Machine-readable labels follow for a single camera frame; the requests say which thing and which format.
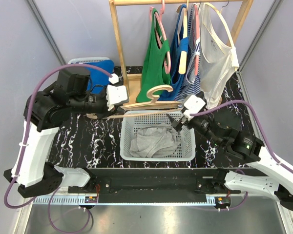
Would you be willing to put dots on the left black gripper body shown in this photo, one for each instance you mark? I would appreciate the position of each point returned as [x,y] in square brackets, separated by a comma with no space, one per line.
[95,103]

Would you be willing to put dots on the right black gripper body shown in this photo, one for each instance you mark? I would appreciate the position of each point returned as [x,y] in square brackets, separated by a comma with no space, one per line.
[198,122]

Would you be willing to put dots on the grey tank top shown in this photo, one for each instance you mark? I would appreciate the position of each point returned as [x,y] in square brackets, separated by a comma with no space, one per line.
[156,141]

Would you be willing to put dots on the beige plastic hanger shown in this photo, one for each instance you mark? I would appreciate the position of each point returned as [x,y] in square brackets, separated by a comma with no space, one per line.
[154,103]

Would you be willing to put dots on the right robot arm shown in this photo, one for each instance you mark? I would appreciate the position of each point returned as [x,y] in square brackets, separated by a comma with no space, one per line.
[277,183]

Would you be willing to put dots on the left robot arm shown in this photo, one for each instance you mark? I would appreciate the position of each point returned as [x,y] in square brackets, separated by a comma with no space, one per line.
[81,89]

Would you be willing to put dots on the blue white striped top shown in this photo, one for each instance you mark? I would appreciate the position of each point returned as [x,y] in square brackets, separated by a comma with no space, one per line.
[191,83]

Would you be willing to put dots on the green tank top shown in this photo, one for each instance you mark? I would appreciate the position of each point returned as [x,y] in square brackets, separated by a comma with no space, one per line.
[154,72]

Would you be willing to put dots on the cream wooden hanger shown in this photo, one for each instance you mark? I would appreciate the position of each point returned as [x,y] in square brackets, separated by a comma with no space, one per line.
[183,54]

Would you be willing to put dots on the white tank top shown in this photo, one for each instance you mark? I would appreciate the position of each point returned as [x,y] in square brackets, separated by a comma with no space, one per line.
[218,61]

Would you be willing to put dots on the blue tank top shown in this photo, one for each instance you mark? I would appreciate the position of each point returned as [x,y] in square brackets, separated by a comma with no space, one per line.
[175,50]

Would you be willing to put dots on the cream hanger under white top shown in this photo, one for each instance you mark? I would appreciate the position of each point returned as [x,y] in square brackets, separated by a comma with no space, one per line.
[223,22]

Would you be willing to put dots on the pink hanger under striped top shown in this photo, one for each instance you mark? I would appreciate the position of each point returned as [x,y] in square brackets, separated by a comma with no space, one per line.
[196,32]

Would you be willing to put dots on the pink hanger under green top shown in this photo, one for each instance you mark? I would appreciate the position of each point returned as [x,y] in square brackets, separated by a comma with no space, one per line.
[158,52]

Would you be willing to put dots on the white centre basket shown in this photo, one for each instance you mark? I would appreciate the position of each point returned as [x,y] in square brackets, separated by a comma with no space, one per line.
[136,120]

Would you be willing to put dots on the white basket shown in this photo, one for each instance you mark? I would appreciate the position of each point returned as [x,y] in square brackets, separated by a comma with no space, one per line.
[87,60]
[136,120]

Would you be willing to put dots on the wooden clothes rack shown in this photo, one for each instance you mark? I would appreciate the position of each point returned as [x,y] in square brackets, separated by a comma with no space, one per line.
[132,81]

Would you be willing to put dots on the white rear basket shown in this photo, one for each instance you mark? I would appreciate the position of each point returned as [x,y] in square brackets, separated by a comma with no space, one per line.
[87,60]

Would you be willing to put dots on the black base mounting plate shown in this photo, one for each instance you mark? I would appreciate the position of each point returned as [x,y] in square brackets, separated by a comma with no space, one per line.
[153,185]

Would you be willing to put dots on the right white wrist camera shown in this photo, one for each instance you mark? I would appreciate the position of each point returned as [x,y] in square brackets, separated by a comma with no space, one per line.
[192,105]

